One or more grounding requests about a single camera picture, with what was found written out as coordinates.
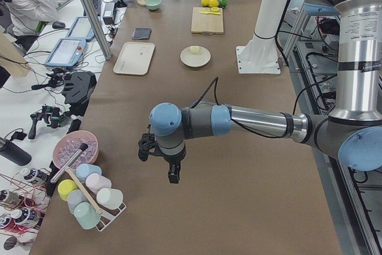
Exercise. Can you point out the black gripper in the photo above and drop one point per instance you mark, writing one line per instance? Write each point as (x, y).
(173, 160)

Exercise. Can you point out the round beige plate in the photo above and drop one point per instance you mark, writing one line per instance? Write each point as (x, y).
(195, 60)

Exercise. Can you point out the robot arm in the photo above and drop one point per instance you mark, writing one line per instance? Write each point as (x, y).
(350, 133)

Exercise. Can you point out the beige rabbit tray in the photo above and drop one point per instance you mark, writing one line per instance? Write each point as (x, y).
(134, 58)

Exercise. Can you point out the white cup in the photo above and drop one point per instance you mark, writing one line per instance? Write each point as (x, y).
(110, 198)

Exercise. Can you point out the white cup rack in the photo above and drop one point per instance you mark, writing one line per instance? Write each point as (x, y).
(109, 216)

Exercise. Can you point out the pink cup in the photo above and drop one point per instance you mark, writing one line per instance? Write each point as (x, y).
(95, 182)

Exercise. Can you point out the blue cup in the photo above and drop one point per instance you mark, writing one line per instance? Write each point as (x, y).
(84, 170)

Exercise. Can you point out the metal muddler black tip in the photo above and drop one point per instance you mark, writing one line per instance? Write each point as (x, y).
(83, 147)

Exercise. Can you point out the mint green cup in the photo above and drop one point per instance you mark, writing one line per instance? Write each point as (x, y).
(86, 215)

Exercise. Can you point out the grey cup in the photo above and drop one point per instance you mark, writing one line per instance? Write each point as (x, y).
(74, 199)

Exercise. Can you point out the yellow cup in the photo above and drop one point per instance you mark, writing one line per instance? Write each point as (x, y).
(65, 187)

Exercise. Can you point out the pink bowl with ice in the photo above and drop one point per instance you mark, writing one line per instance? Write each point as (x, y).
(70, 143)

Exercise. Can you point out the black plastic cover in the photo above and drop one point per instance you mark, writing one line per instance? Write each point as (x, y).
(78, 87)

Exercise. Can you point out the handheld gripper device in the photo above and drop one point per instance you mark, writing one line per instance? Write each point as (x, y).
(51, 116)

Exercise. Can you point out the grey folded cloth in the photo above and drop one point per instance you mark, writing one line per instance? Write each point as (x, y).
(141, 33)

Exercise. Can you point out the wooden cutting board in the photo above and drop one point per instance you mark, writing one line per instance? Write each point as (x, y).
(206, 23)

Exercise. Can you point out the near teach pendant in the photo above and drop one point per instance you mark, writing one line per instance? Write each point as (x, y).
(66, 53)

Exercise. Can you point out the teach pendant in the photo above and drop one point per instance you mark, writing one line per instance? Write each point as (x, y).
(66, 53)
(81, 28)

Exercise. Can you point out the yellow plastic knife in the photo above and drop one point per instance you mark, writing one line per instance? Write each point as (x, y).
(210, 12)

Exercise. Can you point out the black water bottle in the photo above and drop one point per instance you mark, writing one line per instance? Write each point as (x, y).
(14, 153)

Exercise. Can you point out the far teach pendant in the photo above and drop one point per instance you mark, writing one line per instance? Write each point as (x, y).
(81, 28)

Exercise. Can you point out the mint green bowl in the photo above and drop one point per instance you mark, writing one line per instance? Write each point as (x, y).
(153, 5)

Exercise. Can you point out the whole lemon right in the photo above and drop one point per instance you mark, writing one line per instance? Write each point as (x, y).
(213, 3)

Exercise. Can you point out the whole lemon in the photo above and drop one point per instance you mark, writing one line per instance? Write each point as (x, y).
(213, 3)
(205, 3)

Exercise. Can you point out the whole lemon left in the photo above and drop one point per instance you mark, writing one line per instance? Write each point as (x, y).
(205, 3)

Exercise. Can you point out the green lime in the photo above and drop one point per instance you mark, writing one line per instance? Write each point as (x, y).
(222, 3)

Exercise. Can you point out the black keyboard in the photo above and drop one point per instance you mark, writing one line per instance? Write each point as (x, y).
(97, 6)

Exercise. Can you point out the seated person white shirt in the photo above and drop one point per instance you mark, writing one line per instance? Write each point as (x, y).
(30, 16)

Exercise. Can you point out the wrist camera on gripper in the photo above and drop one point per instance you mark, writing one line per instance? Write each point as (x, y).
(147, 145)

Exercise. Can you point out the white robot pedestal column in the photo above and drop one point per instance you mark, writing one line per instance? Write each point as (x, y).
(260, 55)

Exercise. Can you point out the aluminium frame post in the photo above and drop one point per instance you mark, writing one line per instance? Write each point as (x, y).
(97, 28)

